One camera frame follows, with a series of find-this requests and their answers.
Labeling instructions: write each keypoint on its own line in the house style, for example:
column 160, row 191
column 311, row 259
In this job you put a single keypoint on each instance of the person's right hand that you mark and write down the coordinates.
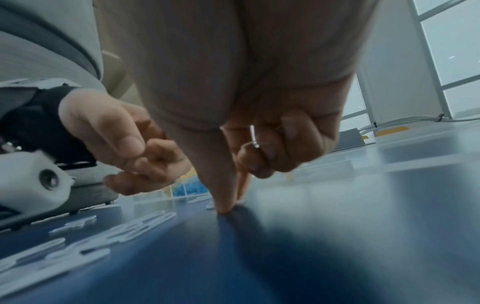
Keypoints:
column 232, row 59

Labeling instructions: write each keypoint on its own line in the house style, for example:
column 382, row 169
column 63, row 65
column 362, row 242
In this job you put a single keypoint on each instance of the person's left hand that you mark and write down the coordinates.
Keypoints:
column 108, row 124

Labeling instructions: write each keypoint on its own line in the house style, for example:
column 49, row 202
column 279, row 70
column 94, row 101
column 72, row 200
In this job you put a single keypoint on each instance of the blue assembled puzzle picture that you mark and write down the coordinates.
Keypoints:
column 185, row 187

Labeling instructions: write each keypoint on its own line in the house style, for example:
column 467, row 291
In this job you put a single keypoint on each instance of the person's grey shirt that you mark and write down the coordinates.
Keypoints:
column 41, row 41

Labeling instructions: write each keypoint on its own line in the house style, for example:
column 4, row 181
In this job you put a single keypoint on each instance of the scattered white jigsaw pieces group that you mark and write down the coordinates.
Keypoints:
column 75, row 243

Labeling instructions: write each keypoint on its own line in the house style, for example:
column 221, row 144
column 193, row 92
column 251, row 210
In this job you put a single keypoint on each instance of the grey flat box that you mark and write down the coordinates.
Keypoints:
column 354, row 138

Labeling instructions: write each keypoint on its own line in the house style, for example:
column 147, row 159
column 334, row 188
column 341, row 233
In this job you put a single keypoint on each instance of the yellow flat object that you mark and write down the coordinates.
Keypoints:
column 392, row 131

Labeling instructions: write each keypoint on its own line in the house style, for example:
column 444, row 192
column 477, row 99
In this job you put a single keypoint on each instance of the white-framed window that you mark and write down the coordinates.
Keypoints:
column 450, row 44

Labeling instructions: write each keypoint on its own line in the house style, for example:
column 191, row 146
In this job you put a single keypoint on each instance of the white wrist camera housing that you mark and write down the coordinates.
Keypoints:
column 30, row 181

